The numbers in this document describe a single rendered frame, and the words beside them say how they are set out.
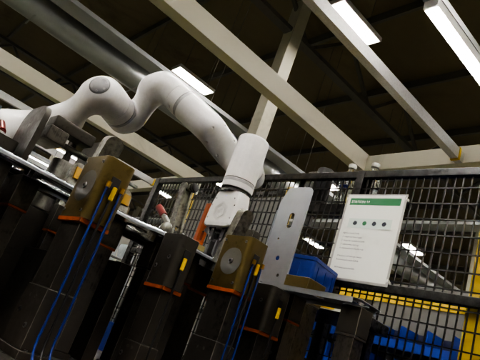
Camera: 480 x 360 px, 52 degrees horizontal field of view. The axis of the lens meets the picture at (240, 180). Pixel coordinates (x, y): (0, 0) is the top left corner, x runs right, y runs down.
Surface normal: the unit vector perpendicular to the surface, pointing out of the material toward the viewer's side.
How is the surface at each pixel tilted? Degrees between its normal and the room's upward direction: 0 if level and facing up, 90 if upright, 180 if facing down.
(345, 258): 90
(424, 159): 90
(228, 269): 90
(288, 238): 90
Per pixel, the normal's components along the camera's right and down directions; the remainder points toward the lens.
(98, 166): -0.65, -0.46
